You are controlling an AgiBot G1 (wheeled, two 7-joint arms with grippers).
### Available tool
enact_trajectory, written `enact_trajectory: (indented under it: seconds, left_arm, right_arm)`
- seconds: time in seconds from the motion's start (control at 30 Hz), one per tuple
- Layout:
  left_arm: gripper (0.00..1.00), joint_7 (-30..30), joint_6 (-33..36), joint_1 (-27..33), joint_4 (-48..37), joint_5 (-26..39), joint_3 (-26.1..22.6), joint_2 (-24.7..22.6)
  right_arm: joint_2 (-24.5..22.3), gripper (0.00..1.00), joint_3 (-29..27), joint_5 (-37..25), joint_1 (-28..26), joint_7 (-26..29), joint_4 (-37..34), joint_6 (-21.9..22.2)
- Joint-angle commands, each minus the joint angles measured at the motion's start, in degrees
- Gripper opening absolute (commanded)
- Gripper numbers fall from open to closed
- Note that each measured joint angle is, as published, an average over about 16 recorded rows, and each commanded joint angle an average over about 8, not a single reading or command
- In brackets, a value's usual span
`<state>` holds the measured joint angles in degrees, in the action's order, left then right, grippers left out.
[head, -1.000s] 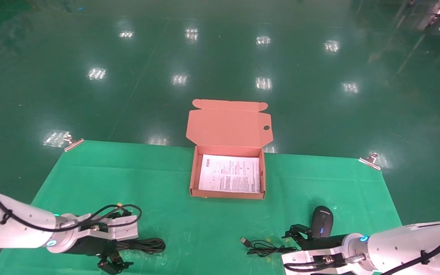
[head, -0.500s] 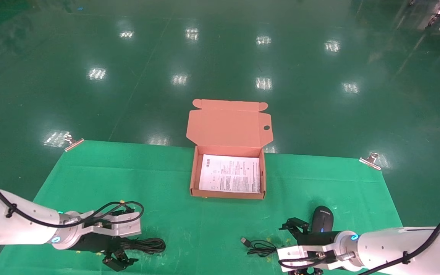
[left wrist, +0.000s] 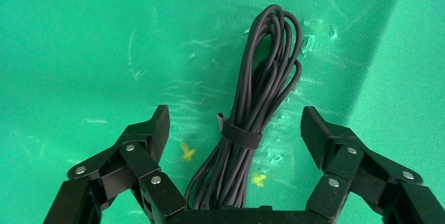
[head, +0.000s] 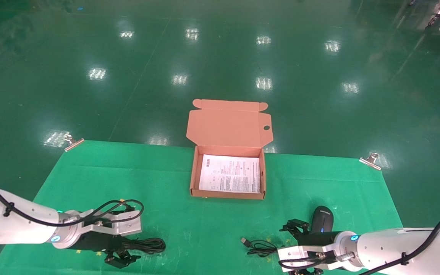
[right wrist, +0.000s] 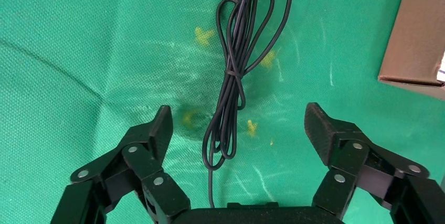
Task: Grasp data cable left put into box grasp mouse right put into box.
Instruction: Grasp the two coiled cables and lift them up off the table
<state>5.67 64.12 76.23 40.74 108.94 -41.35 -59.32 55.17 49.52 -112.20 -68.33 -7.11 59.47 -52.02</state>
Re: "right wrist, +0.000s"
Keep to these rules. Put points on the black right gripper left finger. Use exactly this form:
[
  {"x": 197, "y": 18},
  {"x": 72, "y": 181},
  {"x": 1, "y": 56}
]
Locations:
[{"x": 139, "y": 166}]

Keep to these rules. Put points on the orange cardboard box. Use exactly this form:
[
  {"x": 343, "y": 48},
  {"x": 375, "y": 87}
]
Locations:
[{"x": 413, "y": 41}]

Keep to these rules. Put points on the green table mat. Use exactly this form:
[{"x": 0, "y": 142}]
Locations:
[{"x": 87, "y": 41}]

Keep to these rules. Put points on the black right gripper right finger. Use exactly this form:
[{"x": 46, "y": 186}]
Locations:
[{"x": 347, "y": 160}]

